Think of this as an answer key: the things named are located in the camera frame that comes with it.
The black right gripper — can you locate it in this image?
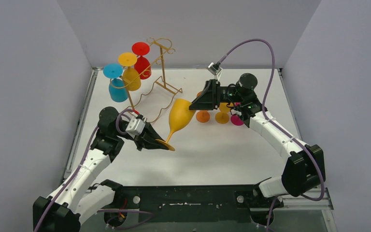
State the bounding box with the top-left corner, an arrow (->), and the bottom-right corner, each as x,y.
189,79 -> 245,110

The orange wine glass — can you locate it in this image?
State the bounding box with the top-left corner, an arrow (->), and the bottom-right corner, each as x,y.
196,91 -> 211,123

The pink wine glass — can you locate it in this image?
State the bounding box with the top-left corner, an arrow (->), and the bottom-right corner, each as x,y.
230,112 -> 243,126

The blue wine glass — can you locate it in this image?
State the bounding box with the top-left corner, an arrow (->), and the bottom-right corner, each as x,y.
103,63 -> 128,102

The yellow wine glass row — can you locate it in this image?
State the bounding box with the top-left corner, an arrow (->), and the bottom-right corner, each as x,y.
118,52 -> 141,91

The red wine glass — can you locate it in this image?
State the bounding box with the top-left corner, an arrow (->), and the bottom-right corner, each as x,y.
131,42 -> 151,80

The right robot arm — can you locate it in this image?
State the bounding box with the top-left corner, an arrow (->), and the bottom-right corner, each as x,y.
189,73 -> 326,207

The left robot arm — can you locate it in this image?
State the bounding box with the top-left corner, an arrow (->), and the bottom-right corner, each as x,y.
33,106 -> 175,232

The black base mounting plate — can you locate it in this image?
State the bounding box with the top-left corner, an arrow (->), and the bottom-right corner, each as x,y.
108,185 -> 284,224

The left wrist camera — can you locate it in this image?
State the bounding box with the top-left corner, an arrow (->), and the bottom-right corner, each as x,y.
126,117 -> 147,138

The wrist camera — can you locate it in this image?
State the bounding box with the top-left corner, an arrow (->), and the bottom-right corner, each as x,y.
126,117 -> 147,138
207,62 -> 223,81

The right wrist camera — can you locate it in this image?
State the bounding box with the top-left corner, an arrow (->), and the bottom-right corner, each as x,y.
207,62 -> 223,81

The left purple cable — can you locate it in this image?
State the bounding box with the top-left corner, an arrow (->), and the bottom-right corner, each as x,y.
36,108 -> 156,232

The purple cable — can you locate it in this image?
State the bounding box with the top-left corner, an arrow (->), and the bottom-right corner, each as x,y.
219,39 -> 326,232
36,108 -> 156,232

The gold wire glass rack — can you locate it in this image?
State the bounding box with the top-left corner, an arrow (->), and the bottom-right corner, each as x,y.
115,38 -> 183,122

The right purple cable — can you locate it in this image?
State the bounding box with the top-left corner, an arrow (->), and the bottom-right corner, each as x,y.
219,39 -> 326,232

